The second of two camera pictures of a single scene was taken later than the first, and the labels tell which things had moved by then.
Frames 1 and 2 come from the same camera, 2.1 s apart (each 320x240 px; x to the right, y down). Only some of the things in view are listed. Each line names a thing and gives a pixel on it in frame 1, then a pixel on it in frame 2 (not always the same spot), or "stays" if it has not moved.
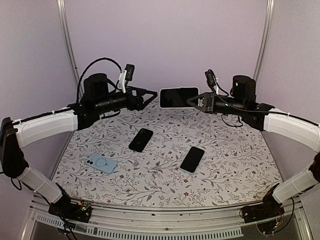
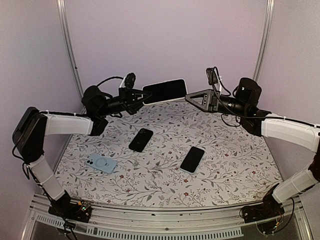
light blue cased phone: x=106 y=165 stays
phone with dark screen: x=192 y=160 stays
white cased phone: x=177 y=97 -> x=174 y=89
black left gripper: x=139 y=104 stays
